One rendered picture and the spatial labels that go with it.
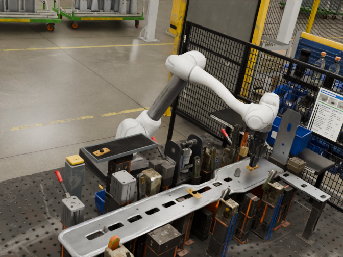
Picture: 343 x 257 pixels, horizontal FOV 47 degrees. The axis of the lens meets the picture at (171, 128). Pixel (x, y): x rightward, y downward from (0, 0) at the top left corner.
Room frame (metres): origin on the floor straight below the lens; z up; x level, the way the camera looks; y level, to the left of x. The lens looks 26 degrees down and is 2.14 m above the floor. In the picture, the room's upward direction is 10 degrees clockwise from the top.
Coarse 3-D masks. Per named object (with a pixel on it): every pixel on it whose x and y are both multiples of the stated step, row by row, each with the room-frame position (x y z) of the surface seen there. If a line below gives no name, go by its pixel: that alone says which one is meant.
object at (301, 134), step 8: (280, 120) 2.50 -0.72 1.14; (272, 128) 2.36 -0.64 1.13; (288, 128) 2.45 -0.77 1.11; (304, 128) 2.39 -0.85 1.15; (272, 136) 2.35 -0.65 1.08; (296, 136) 2.26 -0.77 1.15; (304, 136) 2.26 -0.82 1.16; (296, 144) 2.25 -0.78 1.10; (304, 144) 2.32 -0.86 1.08; (296, 152) 2.24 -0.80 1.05
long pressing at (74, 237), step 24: (240, 168) 2.01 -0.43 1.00; (264, 168) 2.06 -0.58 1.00; (168, 192) 1.65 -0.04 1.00; (216, 192) 1.72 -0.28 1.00; (240, 192) 1.77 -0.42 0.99; (120, 216) 1.41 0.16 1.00; (144, 216) 1.44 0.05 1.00; (168, 216) 1.46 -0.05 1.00; (72, 240) 1.21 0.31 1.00; (96, 240) 1.24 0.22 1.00; (120, 240) 1.26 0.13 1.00
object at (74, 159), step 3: (72, 156) 1.58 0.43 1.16; (75, 156) 1.58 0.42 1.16; (78, 156) 1.59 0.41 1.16; (66, 159) 1.56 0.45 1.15; (69, 159) 1.55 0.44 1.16; (72, 159) 1.55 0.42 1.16; (75, 159) 1.56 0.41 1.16; (78, 159) 1.56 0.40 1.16; (81, 159) 1.56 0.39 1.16; (69, 162) 1.54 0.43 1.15; (72, 162) 1.53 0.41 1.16; (75, 162) 1.53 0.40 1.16; (78, 162) 1.54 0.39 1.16; (81, 162) 1.55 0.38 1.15
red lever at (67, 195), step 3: (57, 171) 1.47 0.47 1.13; (57, 174) 1.46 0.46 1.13; (60, 174) 1.47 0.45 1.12; (57, 177) 1.45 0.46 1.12; (60, 177) 1.45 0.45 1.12; (60, 180) 1.44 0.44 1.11; (60, 183) 1.44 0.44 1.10; (63, 186) 1.43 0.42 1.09; (63, 189) 1.42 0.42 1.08; (66, 192) 1.42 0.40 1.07; (66, 195) 1.40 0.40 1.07; (69, 195) 1.40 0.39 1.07
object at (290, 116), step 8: (288, 112) 2.22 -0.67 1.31; (296, 112) 2.18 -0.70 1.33; (288, 120) 2.20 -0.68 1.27; (296, 120) 2.17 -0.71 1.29; (280, 128) 2.23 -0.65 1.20; (296, 128) 2.16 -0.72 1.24; (280, 136) 2.22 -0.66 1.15; (288, 136) 2.18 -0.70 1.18; (280, 144) 2.21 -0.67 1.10; (288, 144) 2.17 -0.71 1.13; (272, 152) 2.23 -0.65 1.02; (280, 152) 2.20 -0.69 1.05; (288, 152) 2.16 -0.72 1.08; (280, 160) 2.19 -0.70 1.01
